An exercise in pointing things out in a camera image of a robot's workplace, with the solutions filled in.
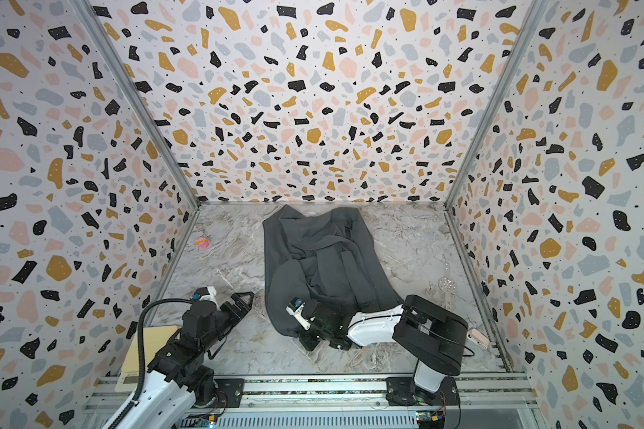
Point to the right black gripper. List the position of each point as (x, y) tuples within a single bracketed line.
[(309, 332)]

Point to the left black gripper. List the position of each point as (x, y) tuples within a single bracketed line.
[(233, 314)]

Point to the dark grey jacket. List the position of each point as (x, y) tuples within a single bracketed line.
[(330, 258)]

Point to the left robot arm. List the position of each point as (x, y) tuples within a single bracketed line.
[(176, 379)]

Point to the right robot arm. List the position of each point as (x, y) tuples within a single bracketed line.
[(434, 335)]

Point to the pink sticker on table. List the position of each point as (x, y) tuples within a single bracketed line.
[(202, 242)]

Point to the clear plastic object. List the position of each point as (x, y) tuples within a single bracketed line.
[(448, 286)]

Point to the pink white small object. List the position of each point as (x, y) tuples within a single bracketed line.
[(478, 338)]

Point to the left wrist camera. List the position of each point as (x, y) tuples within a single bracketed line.
[(205, 294)]

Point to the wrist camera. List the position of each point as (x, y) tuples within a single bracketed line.
[(297, 309), (205, 294)]

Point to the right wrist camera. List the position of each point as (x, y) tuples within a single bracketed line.
[(297, 309)]

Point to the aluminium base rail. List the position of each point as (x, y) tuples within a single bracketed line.
[(471, 400)]

